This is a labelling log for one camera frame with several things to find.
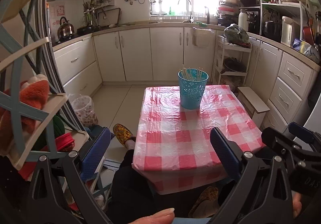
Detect person's right hand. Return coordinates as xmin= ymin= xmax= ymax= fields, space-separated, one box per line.
xmin=293 ymin=192 xmax=302 ymax=218

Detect green plastic bag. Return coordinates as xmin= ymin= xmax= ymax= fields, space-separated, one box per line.
xmin=223 ymin=24 xmax=250 ymax=48

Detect white thermos jug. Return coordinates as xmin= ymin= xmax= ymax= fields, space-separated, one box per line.
xmin=238 ymin=9 xmax=249 ymax=31

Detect chrome sink faucet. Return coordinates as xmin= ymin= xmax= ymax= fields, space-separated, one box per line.
xmin=177 ymin=0 xmax=194 ymax=23

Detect yellow patterned slipper left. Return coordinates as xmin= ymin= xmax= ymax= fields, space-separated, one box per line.
xmin=113 ymin=124 xmax=136 ymax=149

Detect person's left hand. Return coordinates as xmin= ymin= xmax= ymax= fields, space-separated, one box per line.
xmin=130 ymin=208 xmax=175 ymax=224

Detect white tiered storage rack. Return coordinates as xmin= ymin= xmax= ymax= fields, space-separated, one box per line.
xmin=212 ymin=35 xmax=252 ymax=91

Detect red white checkered tablecloth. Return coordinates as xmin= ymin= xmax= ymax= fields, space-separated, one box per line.
xmin=132 ymin=85 xmax=263 ymax=195

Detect utensil wall rack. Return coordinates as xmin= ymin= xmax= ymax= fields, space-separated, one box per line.
xmin=82 ymin=0 xmax=114 ymax=14

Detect beige blue shelf rack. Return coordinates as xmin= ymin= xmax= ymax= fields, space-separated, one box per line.
xmin=0 ymin=0 xmax=90 ymax=172

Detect blue perforated plastic basket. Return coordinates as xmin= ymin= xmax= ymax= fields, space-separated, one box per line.
xmin=178 ymin=68 xmax=209 ymax=110

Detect metal kettle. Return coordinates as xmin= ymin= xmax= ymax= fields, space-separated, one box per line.
xmin=57 ymin=16 xmax=75 ymax=41

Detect yellow patterned slipper right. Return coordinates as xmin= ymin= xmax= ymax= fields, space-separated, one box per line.
xmin=188 ymin=186 xmax=220 ymax=219

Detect cream kitchen base cabinets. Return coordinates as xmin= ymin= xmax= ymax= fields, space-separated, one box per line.
xmin=53 ymin=24 xmax=320 ymax=131

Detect white low step stool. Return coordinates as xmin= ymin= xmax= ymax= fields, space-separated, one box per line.
xmin=237 ymin=87 xmax=270 ymax=128

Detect orange plush toy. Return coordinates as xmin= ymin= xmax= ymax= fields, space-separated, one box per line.
xmin=0 ymin=74 xmax=50 ymax=157

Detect yellow patterned slipper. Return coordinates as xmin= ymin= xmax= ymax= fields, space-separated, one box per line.
xmin=188 ymin=186 xmax=220 ymax=219
xmin=113 ymin=124 xmax=136 ymax=149

